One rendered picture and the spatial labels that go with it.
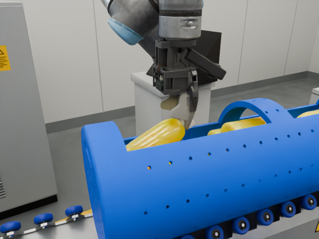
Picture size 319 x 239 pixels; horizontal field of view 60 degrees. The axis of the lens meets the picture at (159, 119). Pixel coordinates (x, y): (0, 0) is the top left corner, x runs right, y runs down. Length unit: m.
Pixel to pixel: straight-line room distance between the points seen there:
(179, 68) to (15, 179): 1.74
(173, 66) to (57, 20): 2.64
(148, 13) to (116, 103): 2.92
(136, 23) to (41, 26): 2.51
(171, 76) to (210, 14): 3.51
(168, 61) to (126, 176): 0.26
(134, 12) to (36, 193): 1.79
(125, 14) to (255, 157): 0.44
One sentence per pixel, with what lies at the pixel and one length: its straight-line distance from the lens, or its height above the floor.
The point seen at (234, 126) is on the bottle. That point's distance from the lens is 0.69.
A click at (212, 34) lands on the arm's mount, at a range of 1.36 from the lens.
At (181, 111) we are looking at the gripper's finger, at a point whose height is 1.24.
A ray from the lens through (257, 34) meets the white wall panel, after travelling 4.81.
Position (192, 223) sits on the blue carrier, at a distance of 0.60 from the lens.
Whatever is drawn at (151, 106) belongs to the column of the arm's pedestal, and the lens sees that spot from 1.37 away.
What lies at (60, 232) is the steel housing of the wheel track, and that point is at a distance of 0.80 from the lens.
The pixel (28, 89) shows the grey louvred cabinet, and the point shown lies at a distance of 1.94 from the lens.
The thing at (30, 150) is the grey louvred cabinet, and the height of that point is 0.52.
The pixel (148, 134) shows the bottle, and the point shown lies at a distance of 0.66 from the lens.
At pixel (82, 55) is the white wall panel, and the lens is 3.29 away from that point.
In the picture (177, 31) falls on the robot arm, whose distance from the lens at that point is 0.58.
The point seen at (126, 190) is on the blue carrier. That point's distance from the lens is 0.50.
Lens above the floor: 1.48
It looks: 24 degrees down
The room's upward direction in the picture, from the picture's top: straight up
